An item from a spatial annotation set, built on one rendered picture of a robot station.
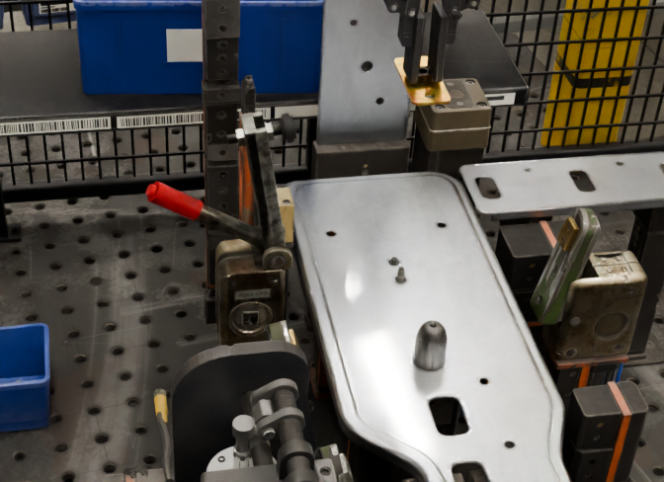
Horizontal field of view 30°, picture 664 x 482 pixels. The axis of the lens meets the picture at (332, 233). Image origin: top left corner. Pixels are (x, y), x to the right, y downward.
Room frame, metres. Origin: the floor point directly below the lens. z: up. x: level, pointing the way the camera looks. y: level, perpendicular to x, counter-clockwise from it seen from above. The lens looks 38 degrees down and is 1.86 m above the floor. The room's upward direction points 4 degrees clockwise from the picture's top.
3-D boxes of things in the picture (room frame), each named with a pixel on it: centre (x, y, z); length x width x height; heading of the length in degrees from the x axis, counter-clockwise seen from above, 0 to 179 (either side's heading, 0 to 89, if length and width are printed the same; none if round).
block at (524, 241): (1.15, -0.24, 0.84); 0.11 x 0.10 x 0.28; 103
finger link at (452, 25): (1.04, -0.11, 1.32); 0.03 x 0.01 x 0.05; 103
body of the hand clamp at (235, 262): (1.00, 0.08, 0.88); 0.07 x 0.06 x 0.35; 103
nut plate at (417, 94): (1.04, -0.08, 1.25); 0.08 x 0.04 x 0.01; 13
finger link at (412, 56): (1.03, -0.07, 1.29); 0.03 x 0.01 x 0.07; 13
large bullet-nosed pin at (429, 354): (0.91, -0.11, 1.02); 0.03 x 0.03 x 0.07
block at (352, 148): (1.30, -0.03, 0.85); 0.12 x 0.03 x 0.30; 103
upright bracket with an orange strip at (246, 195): (1.10, 0.10, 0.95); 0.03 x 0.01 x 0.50; 13
